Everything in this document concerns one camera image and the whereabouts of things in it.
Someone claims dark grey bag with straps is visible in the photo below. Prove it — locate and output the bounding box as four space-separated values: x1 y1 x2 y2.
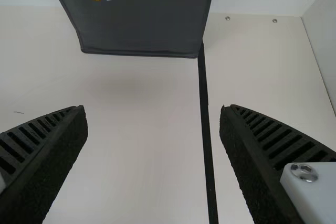
43 0 219 60

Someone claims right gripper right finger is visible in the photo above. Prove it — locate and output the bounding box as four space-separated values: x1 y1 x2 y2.
219 104 336 224

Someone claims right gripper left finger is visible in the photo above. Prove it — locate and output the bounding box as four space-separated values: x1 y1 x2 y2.
0 104 86 224

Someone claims black strip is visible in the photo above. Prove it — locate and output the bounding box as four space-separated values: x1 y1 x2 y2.
197 41 220 224

